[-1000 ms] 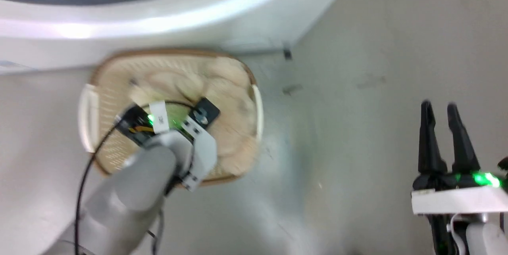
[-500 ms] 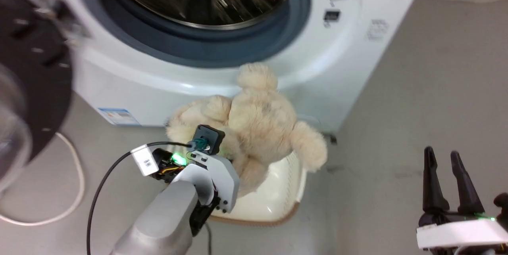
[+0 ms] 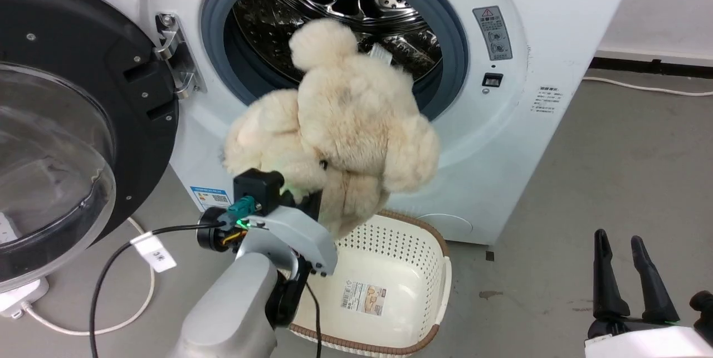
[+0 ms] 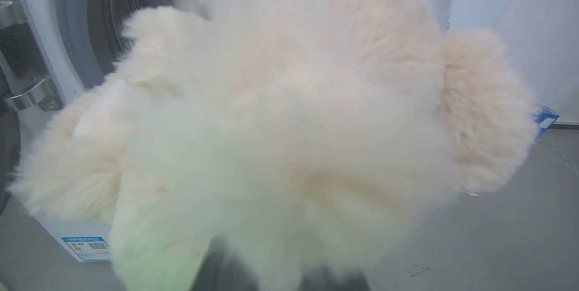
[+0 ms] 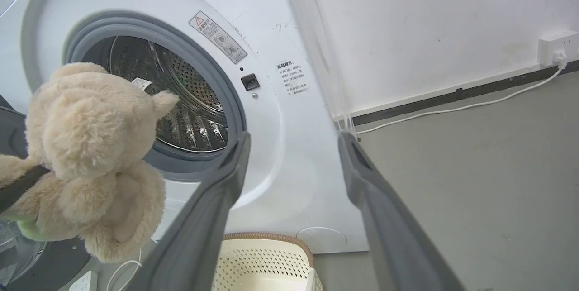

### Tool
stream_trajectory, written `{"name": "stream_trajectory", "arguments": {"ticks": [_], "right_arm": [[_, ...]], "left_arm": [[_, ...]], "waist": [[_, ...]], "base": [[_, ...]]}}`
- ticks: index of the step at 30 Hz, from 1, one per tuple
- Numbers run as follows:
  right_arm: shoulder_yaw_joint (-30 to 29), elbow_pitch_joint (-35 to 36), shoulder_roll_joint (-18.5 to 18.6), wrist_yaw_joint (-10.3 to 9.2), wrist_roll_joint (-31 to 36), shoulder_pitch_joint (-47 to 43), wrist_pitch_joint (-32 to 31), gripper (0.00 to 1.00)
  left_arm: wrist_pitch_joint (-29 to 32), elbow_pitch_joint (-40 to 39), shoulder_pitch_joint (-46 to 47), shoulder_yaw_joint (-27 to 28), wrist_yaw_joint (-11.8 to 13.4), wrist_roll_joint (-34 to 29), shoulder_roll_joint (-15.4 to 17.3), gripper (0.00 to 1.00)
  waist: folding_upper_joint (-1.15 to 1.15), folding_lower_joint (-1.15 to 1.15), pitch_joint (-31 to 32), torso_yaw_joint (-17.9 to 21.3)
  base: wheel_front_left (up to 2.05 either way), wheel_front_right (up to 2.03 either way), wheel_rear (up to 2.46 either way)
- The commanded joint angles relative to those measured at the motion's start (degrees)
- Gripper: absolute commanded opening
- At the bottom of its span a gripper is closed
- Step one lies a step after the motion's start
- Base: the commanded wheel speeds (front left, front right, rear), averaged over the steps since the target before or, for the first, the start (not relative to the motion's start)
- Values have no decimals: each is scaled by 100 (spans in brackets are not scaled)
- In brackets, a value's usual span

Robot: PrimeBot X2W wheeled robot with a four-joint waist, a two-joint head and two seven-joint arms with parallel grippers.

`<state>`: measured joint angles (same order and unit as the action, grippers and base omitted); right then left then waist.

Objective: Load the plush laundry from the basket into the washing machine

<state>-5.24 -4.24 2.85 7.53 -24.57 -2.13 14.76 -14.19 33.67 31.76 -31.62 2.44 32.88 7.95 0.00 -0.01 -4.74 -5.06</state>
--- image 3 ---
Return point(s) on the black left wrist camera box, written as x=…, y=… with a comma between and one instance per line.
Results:
x=257, y=186

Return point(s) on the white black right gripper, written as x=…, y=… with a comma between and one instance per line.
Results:
x=640, y=344

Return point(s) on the grey warning label sticker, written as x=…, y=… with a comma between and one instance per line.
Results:
x=492, y=32

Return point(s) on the white front-load washing machine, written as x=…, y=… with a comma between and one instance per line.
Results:
x=501, y=152

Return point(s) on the small printed text sticker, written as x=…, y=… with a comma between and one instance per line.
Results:
x=546, y=99

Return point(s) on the cream plush teddy bear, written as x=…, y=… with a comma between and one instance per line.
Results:
x=345, y=118

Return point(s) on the grey rubber door gasket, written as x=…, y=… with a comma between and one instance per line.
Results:
x=214, y=40

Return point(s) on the white power strip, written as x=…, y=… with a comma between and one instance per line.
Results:
x=22, y=297

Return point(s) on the metal washer door hinge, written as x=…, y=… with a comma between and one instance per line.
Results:
x=178, y=63

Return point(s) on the white laundry basket, brown rim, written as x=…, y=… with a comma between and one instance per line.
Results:
x=401, y=269

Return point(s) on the printed product label in basket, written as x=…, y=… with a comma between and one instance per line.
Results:
x=364, y=298

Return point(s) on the black door latch slot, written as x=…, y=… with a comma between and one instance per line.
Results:
x=492, y=79

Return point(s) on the grey white left gripper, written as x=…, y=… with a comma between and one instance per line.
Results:
x=289, y=235

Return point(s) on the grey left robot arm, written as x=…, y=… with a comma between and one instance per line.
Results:
x=234, y=313

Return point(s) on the blue white energy label sticker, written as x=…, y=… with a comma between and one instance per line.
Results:
x=209, y=197

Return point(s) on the black washer door, clear glass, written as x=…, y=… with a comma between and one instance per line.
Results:
x=83, y=29

